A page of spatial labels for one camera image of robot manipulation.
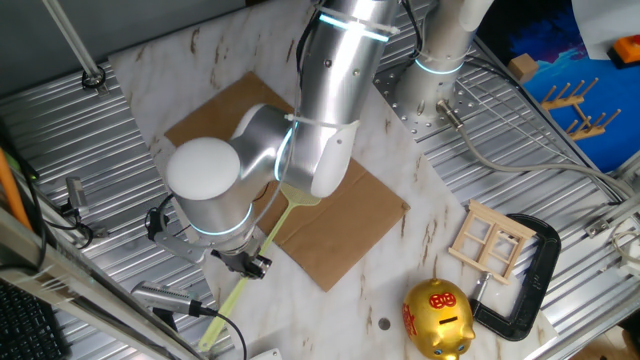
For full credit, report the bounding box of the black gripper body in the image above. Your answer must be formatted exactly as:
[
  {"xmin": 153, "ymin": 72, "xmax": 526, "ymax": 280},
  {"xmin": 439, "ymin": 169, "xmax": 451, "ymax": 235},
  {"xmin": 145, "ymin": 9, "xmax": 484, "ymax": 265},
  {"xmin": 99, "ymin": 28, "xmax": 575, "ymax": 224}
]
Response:
[{"xmin": 209, "ymin": 244, "xmax": 259, "ymax": 274}]

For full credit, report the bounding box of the light green plastic flyswatter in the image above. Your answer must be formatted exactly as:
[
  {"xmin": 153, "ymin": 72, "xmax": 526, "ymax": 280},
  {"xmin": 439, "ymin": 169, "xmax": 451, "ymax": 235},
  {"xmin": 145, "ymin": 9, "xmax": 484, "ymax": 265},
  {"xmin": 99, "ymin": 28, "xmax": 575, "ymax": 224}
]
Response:
[{"xmin": 198, "ymin": 182, "xmax": 322, "ymax": 353}]

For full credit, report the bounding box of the brown cardboard sheet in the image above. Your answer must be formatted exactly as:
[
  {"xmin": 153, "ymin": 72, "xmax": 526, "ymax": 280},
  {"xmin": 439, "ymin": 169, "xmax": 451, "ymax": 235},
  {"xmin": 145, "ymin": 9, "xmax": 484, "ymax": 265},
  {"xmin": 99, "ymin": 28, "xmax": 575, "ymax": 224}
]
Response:
[{"xmin": 164, "ymin": 71, "xmax": 411, "ymax": 293}]

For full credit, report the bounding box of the gold piggy bank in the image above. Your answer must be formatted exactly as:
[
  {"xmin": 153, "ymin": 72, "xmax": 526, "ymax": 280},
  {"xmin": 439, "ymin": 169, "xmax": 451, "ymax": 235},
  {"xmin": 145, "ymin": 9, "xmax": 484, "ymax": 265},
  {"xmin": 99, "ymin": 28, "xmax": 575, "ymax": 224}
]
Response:
[{"xmin": 401, "ymin": 277, "xmax": 477, "ymax": 360}]

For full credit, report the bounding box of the black keyboard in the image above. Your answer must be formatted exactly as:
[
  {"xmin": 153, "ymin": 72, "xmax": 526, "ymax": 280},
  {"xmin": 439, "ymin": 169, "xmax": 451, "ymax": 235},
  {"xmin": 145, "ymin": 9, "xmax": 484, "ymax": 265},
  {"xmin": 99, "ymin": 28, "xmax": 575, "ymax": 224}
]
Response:
[{"xmin": 0, "ymin": 279, "xmax": 71, "ymax": 360}]

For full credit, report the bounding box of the orange pole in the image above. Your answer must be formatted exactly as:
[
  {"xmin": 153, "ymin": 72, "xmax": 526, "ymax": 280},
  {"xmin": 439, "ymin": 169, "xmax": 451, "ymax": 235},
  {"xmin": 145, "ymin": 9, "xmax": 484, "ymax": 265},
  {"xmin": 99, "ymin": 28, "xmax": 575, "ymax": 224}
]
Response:
[{"xmin": 0, "ymin": 147, "xmax": 34, "ymax": 232}]

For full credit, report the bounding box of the slanted aluminium pole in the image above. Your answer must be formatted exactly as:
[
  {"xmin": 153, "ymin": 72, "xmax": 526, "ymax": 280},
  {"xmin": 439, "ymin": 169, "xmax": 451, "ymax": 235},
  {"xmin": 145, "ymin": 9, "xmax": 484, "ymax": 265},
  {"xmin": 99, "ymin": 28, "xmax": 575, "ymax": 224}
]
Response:
[{"xmin": 41, "ymin": 0, "xmax": 109, "ymax": 96}]

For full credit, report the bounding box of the black C-clamp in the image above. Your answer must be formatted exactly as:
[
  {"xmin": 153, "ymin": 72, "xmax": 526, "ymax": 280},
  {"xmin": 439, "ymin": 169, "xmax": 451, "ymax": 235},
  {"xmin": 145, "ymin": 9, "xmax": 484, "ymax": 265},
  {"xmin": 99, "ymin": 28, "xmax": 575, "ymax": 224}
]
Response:
[{"xmin": 468, "ymin": 213, "xmax": 562, "ymax": 343}]

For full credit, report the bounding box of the plain wooden cube block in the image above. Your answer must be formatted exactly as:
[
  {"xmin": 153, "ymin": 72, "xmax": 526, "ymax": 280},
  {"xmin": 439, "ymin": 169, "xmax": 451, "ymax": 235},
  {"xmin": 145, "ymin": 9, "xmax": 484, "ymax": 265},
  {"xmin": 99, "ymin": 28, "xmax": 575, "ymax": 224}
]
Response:
[{"xmin": 507, "ymin": 53, "xmax": 540, "ymax": 84}]

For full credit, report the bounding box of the wooden peg rack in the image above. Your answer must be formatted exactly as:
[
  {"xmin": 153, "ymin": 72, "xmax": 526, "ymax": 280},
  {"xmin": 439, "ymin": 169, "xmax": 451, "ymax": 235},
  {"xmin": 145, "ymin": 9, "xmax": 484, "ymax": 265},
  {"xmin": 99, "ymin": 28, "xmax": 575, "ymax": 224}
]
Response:
[
  {"xmin": 540, "ymin": 77, "xmax": 600, "ymax": 112},
  {"xmin": 564, "ymin": 103, "xmax": 623, "ymax": 142}
]

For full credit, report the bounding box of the blue patterned mat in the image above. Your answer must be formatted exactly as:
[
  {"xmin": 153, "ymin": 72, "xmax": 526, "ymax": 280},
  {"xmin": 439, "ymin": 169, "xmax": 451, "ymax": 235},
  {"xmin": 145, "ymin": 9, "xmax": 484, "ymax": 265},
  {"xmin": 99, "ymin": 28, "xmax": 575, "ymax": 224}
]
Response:
[{"xmin": 477, "ymin": 0, "xmax": 640, "ymax": 174}]

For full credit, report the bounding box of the white paper sheet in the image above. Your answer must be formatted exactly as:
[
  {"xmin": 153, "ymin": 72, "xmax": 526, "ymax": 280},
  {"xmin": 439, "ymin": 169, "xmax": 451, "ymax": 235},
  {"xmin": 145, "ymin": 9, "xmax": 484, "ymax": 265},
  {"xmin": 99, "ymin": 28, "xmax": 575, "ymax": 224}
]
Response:
[{"xmin": 571, "ymin": 0, "xmax": 640, "ymax": 61}]

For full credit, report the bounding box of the orange emergency stop button box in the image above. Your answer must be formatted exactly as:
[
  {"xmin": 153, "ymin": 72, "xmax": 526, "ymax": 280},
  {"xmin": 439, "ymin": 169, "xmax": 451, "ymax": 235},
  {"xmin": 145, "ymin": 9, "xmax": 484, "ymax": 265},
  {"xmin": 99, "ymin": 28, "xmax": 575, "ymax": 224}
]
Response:
[{"xmin": 606, "ymin": 33, "xmax": 640, "ymax": 70}]

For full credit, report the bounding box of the black camera cable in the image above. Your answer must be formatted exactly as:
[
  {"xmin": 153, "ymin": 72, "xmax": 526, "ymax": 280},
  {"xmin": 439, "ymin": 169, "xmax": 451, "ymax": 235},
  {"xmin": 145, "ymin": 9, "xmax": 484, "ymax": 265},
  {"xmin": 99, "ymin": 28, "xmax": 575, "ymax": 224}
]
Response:
[{"xmin": 199, "ymin": 305, "xmax": 249, "ymax": 360}]

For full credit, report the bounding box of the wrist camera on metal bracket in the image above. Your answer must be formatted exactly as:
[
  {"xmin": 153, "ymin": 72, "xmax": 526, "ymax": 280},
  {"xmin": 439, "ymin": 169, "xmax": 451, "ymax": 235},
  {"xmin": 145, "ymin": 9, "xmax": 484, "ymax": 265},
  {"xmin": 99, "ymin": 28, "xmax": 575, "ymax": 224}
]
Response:
[{"xmin": 144, "ymin": 194, "xmax": 209, "ymax": 265}]

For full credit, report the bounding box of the silver depth camera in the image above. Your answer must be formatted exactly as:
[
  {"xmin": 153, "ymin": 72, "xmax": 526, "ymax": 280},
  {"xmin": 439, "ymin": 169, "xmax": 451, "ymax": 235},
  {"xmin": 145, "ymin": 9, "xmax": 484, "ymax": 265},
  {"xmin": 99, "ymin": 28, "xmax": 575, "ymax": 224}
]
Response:
[{"xmin": 130, "ymin": 280, "xmax": 204, "ymax": 317}]

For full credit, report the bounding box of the aluminium frame beam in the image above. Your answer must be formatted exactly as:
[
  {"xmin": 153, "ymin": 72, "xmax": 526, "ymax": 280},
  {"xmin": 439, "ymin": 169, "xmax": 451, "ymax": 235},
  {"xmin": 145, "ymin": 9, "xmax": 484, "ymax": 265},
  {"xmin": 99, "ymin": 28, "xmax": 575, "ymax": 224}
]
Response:
[{"xmin": 0, "ymin": 207, "xmax": 201, "ymax": 360}]

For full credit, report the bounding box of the small grey camera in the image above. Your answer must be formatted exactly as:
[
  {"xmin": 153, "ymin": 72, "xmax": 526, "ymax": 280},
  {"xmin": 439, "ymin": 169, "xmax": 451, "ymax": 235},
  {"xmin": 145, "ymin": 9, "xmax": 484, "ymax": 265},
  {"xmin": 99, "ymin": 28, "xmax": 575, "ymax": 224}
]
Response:
[{"xmin": 64, "ymin": 176, "xmax": 91, "ymax": 219}]

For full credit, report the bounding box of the small wooden window frame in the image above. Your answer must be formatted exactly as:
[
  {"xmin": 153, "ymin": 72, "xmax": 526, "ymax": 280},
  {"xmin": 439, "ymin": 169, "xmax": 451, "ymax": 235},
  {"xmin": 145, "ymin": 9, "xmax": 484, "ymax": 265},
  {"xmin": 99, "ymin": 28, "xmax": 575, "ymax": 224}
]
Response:
[{"xmin": 447, "ymin": 199, "xmax": 538, "ymax": 286}]

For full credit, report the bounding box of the grey cable with metal plug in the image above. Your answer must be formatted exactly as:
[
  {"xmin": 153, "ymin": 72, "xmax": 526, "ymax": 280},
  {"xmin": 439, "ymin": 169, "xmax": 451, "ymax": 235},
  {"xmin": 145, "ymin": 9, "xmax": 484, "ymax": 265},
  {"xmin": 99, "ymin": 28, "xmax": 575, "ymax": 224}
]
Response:
[{"xmin": 435, "ymin": 98, "xmax": 634, "ymax": 199}]

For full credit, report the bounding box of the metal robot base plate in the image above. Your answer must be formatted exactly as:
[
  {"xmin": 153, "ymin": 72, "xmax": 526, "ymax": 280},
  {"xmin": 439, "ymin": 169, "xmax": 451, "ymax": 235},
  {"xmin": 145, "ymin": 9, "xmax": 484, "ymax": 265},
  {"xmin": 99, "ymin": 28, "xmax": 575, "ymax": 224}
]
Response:
[{"xmin": 372, "ymin": 59, "xmax": 481, "ymax": 141}]

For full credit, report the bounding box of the small metal corner bracket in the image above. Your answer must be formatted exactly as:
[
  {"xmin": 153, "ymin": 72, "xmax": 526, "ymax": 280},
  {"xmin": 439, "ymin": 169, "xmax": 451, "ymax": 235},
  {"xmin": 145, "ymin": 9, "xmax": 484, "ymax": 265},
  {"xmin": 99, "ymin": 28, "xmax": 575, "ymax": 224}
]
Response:
[{"xmin": 584, "ymin": 217, "xmax": 614, "ymax": 239}]

